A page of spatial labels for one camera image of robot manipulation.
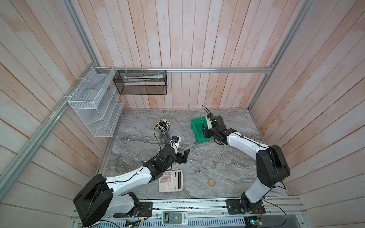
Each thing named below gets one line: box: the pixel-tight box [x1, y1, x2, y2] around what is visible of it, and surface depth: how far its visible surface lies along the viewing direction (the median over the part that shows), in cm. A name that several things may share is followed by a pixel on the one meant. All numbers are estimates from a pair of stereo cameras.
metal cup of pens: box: [156, 119, 171, 145], surface depth 92 cm
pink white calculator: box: [158, 169, 183, 192], surface depth 82 cm
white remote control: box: [162, 211, 189, 225], surface depth 71 cm
